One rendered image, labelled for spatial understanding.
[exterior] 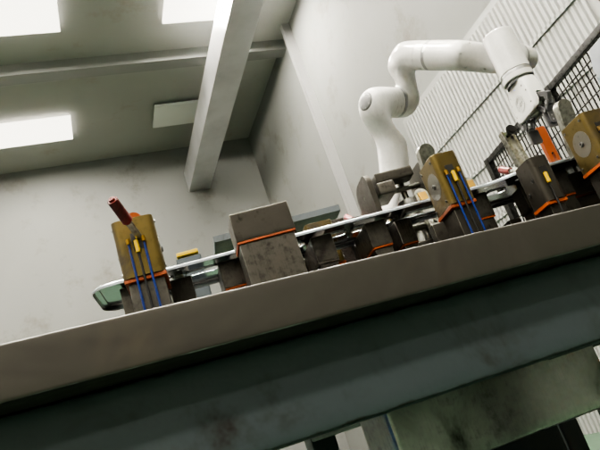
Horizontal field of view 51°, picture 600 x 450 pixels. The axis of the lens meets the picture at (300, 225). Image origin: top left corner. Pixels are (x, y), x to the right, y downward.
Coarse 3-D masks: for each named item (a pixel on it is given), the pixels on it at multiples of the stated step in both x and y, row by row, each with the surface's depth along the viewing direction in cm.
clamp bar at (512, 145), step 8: (512, 128) 179; (504, 136) 181; (512, 136) 181; (504, 144) 181; (512, 144) 181; (520, 144) 180; (512, 152) 178; (520, 152) 180; (512, 160) 179; (520, 160) 177
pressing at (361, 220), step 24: (552, 168) 154; (576, 168) 160; (480, 192) 153; (504, 192) 160; (360, 216) 140; (384, 216) 147; (432, 216) 157; (336, 240) 153; (192, 264) 136; (216, 264) 141; (96, 288) 129; (120, 288) 135
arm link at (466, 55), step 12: (432, 48) 187; (444, 48) 184; (456, 48) 181; (468, 48) 181; (480, 48) 182; (528, 48) 173; (432, 60) 187; (444, 60) 184; (456, 60) 181; (468, 60) 182; (480, 60) 183; (492, 72) 185
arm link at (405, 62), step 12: (396, 48) 198; (408, 48) 194; (420, 48) 190; (396, 60) 198; (408, 60) 194; (420, 60) 191; (396, 72) 200; (408, 72) 199; (396, 84) 210; (408, 84) 203; (408, 96) 207; (408, 108) 208
